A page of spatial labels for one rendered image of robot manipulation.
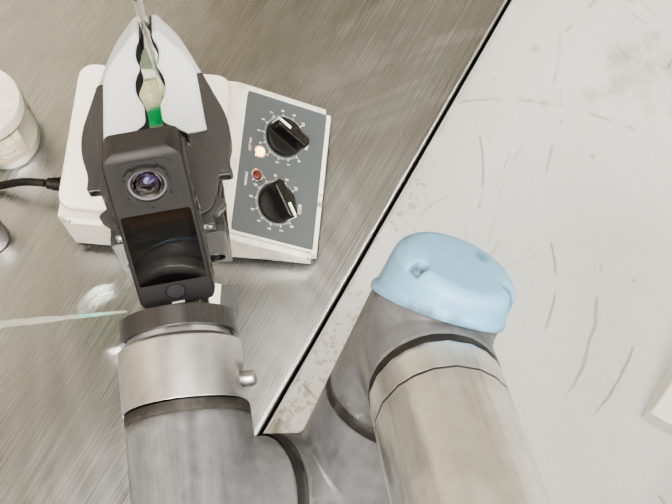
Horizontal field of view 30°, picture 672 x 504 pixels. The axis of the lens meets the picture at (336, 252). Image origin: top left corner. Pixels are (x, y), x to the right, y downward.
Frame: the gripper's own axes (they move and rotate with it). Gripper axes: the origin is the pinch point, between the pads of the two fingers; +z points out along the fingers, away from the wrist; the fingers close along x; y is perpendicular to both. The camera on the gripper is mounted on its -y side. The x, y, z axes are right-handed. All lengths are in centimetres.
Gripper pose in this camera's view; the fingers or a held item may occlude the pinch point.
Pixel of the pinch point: (145, 29)
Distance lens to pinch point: 82.1
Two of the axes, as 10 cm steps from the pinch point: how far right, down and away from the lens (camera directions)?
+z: -1.3, -9.4, 3.1
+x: 9.9, -1.3, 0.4
